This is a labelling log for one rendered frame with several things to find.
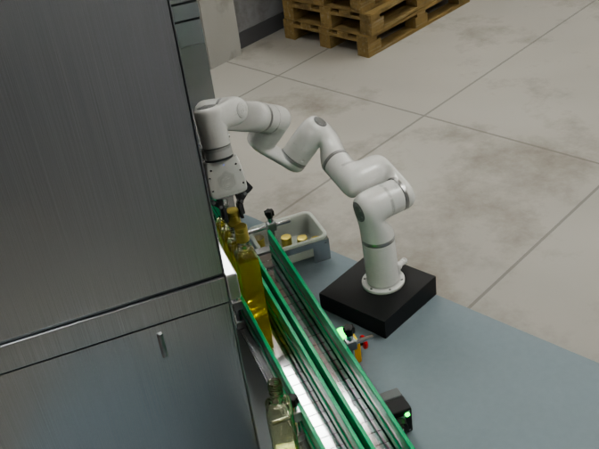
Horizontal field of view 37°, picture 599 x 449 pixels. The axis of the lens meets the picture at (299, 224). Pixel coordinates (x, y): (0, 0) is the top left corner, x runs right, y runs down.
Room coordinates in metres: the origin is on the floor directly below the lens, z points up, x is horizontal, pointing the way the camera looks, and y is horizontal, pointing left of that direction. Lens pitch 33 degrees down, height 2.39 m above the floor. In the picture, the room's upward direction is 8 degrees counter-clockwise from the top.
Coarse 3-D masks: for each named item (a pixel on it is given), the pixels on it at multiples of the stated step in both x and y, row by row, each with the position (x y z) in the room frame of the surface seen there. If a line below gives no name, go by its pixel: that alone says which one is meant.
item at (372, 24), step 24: (288, 0) 6.16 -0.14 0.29; (312, 0) 6.07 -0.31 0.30; (336, 0) 6.00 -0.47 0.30; (360, 0) 5.66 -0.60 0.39; (384, 0) 5.82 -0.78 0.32; (408, 0) 6.05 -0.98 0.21; (432, 0) 6.13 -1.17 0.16; (456, 0) 6.35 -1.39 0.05; (288, 24) 6.17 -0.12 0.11; (312, 24) 6.00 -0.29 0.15; (336, 24) 5.91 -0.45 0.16; (360, 24) 5.69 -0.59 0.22; (384, 24) 5.75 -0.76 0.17; (408, 24) 6.02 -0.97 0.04; (360, 48) 5.67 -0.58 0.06; (384, 48) 5.73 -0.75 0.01
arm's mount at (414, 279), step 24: (360, 264) 2.17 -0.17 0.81; (336, 288) 2.07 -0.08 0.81; (360, 288) 2.05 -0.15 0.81; (408, 288) 2.01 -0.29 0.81; (432, 288) 2.03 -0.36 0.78; (336, 312) 2.01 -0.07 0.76; (360, 312) 1.94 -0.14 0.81; (384, 312) 1.92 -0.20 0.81; (408, 312) 1.95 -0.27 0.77; (384, 336) 1.88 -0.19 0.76
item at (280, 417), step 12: (276, 384) 1.35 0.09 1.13; (276, 396) 1.33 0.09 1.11; (288, 396) 1.36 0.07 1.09; (276, 408) 1.32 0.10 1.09; (288, 408) 1.32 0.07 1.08; (276, 420) 1.32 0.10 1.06; (288, 420) 1.32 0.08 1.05; (276, 432) 1.32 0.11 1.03; (288, 432) 1.32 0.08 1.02; (276, 444) 1.32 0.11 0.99; (288, 444) 1.32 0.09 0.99
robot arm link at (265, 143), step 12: (276, 108) 2.25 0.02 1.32; (276, 120) 2.22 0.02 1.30; (288, 120) 2.26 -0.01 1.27; (252, 132) 2.27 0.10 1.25; (264, 132) 2.21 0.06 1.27; (276, 132) 2.24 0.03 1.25; (252, 144) 2.25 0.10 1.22; (264, 144) 2.24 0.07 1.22; (276, 156) 2.24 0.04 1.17; (288, 168) 2.25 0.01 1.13; (300, 168) 2.25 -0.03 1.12
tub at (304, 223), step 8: (288, 216) 2.44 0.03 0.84; (296, 216) 2.44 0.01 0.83; (304, 216) 2.45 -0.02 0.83; (312, 216) 2.42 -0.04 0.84; (264, 224) 2.41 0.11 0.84; (288, 224) 2.43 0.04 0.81; (296, 224) 2.44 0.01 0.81; (304, 224) 2.44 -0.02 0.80; (312, 224) 2.41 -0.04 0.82; (320, 224) 2.36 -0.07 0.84; (264, 232) 2.41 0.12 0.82; (280, 232) 2.42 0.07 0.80; (288, 232) 2.43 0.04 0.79; (296, 232) 2.43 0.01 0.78; (304, 232) 2.44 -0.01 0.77; (312, 232) 2.41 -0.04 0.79; (320, 232) 2.34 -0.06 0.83; (280, 240) 2.41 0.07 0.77; (296, 240) 2.40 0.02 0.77; (312, 240) 2.28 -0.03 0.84; (288, 248) 2.26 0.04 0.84
